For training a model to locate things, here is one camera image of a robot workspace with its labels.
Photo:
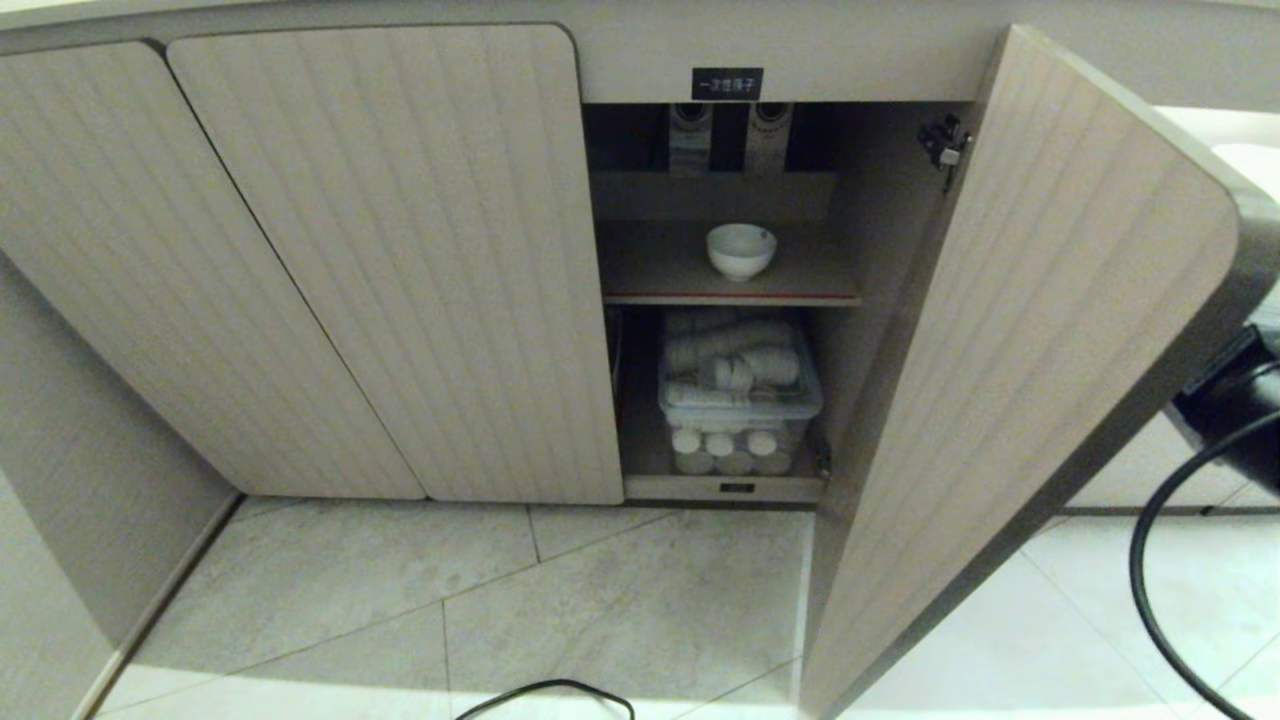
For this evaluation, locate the wooden cabinet shelf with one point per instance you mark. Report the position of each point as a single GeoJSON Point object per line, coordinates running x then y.
{"type": "Point", "coordinates": [720, 275]}

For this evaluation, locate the closed wooden cabinet door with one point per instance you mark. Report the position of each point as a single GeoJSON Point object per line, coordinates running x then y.
{"type": "Point", "coordinates": [420, 270]}
{"type": "Point", "coordinates": [160, 280]}

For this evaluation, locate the beige wooden cabinet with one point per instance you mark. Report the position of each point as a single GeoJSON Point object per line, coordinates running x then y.
{"type": "Point", "coordinates": [640, 60]}

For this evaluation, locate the open wooden cabinet door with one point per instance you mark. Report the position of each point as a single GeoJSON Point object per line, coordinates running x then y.
{"type": "Point", "coordinates": [1010, 380]}

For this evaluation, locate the clear plastic storage bin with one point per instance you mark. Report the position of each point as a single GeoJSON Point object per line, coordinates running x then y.
{"type": "Point", "coordinates": [738, 400]}

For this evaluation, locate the white ceramic bowl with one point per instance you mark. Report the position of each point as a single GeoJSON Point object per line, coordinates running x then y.
{"type": "Point", "coordinates": [740, 249]}

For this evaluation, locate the paper cup dispenser tube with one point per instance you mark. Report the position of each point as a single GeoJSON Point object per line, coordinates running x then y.
{"type": "Point", "coordinates": [690, 135]}
{"type": "Point", "coordinates": [768, 135]}

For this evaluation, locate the black label plate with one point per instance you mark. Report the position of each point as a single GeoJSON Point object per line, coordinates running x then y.
{"type": "Point", "coordinates": [727, 84]}

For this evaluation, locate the metal door hinge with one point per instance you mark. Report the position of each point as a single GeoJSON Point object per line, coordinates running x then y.
{"type": "Point", "coordinates": [944, 143]}

